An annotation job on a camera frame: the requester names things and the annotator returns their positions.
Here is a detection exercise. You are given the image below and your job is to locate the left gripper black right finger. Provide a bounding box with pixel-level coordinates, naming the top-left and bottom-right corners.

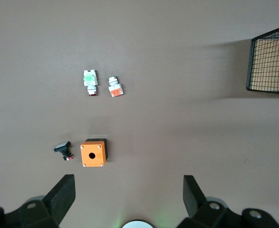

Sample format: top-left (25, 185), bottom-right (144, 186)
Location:
top-left (177, 175), bottom-right (279, 228)

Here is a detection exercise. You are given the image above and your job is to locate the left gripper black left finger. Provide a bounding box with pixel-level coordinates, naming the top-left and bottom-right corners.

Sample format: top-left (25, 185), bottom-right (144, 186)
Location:
top-left (0, 174), bottom-right (77, 228)

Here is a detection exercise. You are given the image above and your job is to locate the red button green contact block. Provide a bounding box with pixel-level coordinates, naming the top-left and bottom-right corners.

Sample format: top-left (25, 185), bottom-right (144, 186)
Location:
top-left (83, 69), bottom-right (99, 97)

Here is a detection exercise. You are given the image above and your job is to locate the black square push button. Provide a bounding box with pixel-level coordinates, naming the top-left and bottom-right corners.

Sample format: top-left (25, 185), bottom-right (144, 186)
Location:
top-left (53, 141), bottom-right (75, 162)

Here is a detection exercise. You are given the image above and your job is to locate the white button orange contact block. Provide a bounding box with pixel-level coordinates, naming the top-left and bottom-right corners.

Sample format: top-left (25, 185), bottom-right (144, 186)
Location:
top-left (107, 76), bottom-right (125, 98)

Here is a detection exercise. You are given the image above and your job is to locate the orange button enclosure box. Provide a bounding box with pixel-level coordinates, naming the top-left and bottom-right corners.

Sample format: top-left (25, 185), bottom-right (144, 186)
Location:
top-left (80, 138), bottom-right (109, 168)

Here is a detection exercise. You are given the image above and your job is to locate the black wire basket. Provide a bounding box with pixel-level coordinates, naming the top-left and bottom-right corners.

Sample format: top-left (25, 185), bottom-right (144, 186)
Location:
top-left (246, 23), bottom-right (279, 96)

